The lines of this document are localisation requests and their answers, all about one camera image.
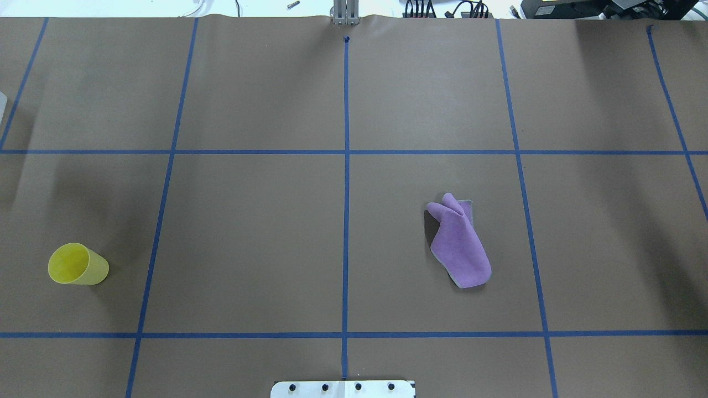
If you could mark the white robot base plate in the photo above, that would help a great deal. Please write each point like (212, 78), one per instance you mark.
(345, 388)

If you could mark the purple cloth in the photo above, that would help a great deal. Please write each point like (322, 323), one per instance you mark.
(456, 245)

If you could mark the black equipment on desk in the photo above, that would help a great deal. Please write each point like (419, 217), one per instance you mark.
(619, 10)

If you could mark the clear plastic storage box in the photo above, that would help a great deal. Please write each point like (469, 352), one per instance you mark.
(3, 104)

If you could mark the aluminium frame post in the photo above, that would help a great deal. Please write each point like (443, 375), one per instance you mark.
(346, 12)

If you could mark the yellow plastic cup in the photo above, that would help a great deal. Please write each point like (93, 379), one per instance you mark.
(74, 263)

